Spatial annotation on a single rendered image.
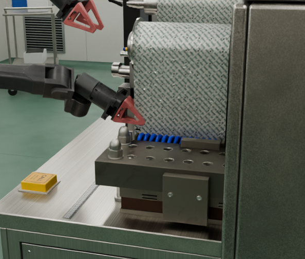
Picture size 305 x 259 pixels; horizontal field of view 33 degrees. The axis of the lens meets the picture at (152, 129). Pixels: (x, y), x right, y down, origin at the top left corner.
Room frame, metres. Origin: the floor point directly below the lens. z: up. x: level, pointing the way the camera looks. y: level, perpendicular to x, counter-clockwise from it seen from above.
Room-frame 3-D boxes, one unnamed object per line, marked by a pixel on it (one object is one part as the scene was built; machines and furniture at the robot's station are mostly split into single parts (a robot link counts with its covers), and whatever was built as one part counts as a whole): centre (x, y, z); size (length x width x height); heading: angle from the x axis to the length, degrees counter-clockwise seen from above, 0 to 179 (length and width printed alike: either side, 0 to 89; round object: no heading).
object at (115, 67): (1.40, 0.10, 1.18); 0.04 x 0.02 x 0.04; 165
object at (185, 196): (1.03, -0.07, 0.96); 0.10 x 0.03 x 0.11; 75
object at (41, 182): (1.25, 0.30, 0.91); 0.07 x 0.07 x 0.02; 75
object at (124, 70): (1.39, 0.06, 1.05); 0.06 x 0.05 x 0.31; 75
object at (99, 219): (2.24, -0.24, 0.88); 2.52 x 0.66 x 0.04; 165
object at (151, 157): (1.13, -0.08, 1.00); 0.40 x 0.16 x 0.06; 75
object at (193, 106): (1.25, -0.07, 1.10); 0.23 x 0.01 x 0.18; 75
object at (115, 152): (1.12, 0.09, 1.05); 0.04 x 0.04 x 0.04
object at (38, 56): (6.01, 1.37, 0.51); 0.91 x 0.58 x 1.02; 9
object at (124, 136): (1.22, 0.07, 1.05); 0.04 x 0.04 x 0.04
